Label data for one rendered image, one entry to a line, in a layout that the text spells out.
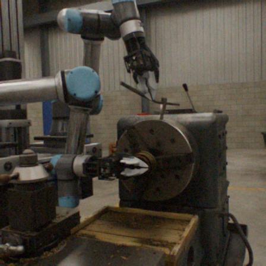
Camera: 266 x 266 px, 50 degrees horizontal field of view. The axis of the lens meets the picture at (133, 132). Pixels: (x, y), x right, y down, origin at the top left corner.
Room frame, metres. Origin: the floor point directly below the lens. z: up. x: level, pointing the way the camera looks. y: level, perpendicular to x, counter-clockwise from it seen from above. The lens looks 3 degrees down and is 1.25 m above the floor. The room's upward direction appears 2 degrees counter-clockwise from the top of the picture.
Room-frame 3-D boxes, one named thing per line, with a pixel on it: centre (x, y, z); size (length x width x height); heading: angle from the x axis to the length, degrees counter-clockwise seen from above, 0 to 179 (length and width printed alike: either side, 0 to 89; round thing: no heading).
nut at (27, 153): (0.60, 0.22, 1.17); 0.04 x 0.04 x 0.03
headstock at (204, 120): (1.49, -0.23, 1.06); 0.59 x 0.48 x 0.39; 156
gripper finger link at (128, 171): (0.91, 0.00, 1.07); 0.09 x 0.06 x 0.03; 65
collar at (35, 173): (0.60, 0.22, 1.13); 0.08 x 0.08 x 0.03
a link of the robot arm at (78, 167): (0.99, 0.17, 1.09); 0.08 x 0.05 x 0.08; 155
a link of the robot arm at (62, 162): (1.02, 0.24, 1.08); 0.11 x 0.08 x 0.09; 65
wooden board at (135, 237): (0.89, 0.01, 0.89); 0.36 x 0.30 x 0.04; 66
